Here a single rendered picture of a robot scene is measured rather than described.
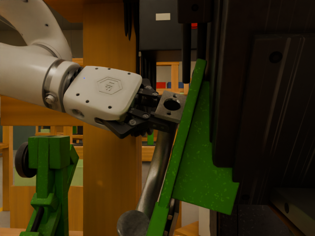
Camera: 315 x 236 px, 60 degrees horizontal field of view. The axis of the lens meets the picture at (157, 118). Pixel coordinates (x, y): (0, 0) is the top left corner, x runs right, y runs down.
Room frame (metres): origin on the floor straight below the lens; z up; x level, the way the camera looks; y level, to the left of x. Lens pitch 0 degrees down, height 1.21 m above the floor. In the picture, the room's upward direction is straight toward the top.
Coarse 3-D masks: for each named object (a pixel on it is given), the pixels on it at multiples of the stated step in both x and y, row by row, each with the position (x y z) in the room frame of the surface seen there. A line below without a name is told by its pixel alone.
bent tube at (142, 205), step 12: (168, 96) 0.42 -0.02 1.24; (180, 96) 0.42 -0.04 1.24; (168, 108) 0.44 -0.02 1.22; (180, 108) 0.41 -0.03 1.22; (156, 144) 0.47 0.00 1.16; (168, 144) 0.46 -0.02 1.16; (156, 156) 0.47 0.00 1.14; (168, 156) 0.48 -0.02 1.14; (156, 168) 0.47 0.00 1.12; (156, 180) 0.47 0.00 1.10; (144, 192) 0.45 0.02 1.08; (156, 192) 0.46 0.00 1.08; (144, 204) 0.43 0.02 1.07
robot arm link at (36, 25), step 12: (0, 0) 0.42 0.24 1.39; (12, 0) 0.43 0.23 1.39; (24, 0) 0.44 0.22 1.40; (36, 0) 0.45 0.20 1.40; (0, 12) 0.46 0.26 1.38; (12, 12) 0.46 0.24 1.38; (24, 12) 0.46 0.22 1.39; (36, 12) 0.46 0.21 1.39; (48, 12) 0.48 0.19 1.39; (12, 24) 0.49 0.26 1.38; (24, 24) 0.48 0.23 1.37; (36, 24) 0.48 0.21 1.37; (48, 24) 0.48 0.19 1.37; (24, 36) 0.50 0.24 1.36; (36, 36) 0.49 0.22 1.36; (48, 36) 0.49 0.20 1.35; (60, 36) 0.50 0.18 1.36; (60, 48) 0.50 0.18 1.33
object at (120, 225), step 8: (120, 216) 0.31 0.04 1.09; (128, 216) 0.31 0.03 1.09; (136, 216) 0.32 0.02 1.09; (144, 216) 0.32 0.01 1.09; (120, 224) 0.31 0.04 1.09; (128, 224) 0.31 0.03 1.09; (136, 224) 0.31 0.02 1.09; (144, 224) 0.31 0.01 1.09; (120, 232) 0.30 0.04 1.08; (128, 232) 0.30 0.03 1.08; (136, 232) 0.30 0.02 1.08; (144, 232) 0.30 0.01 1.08
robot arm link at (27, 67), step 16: (0, 48) 0.43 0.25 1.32; (16, 48) 0.44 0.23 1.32; (32, 48) 0.45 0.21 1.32; (48, 48) 0.48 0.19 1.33; (0, 64) 0.41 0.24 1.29; (16, 64) 0.41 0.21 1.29; (32, 64) 0.41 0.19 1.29; (48, 64) 0.42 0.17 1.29; (0, 80) 0.42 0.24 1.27; (16, 80) 0.41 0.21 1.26; (32, 80) 0.41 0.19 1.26; (16, 96) 0.43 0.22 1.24; (32, 96) 0.42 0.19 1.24
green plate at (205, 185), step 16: (192, 80) 0.30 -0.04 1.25; (192, 96) 0.30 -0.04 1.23; (208, 96) 0.31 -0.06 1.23; (192, 112) 0.30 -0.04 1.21; (208, 112) 0.31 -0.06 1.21; (192, 128) 0.31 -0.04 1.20; (208, 128) 0.31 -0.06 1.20; (176, 144) 0.30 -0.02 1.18; (192, 144) 0.31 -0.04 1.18; (208, 144) 0.31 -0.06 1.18; (176, 160) 0.30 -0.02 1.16; (192, 160) 0.31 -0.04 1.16; (208, 160) 0.31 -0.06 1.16; (176, 176) 0.30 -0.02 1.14; (192, 176) 0.31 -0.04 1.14; (208, 176) 0.31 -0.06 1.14; (224, 176) 0.31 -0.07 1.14; (176, 192) 0.31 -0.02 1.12; (192, 192) 0.31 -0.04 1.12; (208, 192) 0.31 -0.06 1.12; (224, 192) 0.31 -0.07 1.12; (208, 208) 0.31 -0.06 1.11; (224, 208) 0.31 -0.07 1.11
